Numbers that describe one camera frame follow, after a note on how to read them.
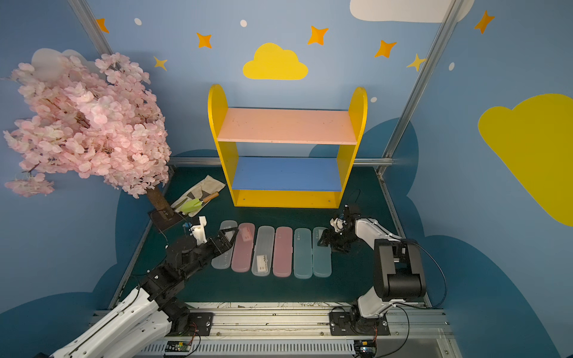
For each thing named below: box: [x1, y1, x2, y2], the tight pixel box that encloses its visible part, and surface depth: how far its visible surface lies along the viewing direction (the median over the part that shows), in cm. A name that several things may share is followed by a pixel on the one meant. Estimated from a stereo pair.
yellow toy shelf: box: [208, 84, 368, 209], surface depth 98 cm
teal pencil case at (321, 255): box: [311, 226, 333, 278], surface depth 90 cm
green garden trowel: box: [180, 191, 220, 215], surface depth 108 cm
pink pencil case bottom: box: [273, 225, 294, 278], surface depth 93 cm
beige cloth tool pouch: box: [170, 174, 227, 218], surface depth 110 cm
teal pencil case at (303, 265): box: [293, 228, 313, 279], surface depth 93 cm
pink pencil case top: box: [231, 222, 256, 273], surface depth 91 cm
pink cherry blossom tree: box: [2, 52, 174, 218], surface depth 59 cm
